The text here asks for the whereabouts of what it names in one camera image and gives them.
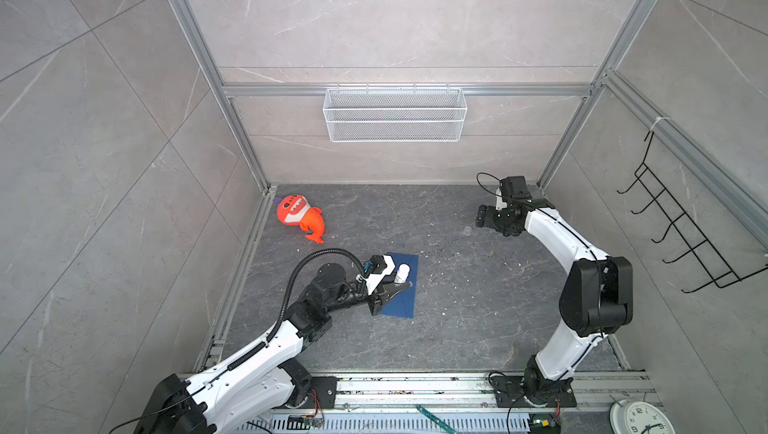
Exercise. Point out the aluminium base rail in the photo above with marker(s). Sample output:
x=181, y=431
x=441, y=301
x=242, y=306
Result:
x=386, y=402

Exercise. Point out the red plush toy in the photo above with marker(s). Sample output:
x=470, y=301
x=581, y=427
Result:
x=295, y=210

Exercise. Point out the white analog clock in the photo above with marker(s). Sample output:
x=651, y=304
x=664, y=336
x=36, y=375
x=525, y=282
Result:
x=635, y=417

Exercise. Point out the white glue stick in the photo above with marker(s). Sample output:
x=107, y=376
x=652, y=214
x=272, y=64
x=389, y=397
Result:
x=402, y=273

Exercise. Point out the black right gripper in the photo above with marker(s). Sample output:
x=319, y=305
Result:
x=485, y=218

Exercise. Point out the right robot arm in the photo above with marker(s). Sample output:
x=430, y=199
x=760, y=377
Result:
x=596, y=300

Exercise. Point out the blue envelope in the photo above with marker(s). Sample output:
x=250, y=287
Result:
x=403, y=304

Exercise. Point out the black wire hook rack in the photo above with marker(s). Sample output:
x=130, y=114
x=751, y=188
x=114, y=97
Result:
x=718, y=272

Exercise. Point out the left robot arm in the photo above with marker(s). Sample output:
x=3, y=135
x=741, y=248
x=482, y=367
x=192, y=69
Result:
x=266, y=374

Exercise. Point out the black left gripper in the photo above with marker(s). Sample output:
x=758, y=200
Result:
x=382, y=297

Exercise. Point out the white wire basket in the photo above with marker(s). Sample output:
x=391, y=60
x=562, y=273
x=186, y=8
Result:
x=369, y=115

